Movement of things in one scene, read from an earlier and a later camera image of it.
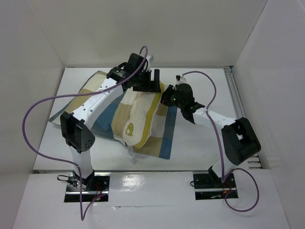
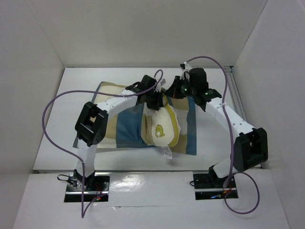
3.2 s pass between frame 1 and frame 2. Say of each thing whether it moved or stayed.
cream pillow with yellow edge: moved
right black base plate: stayed
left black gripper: moved
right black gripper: moved
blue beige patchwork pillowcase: moved
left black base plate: stayed
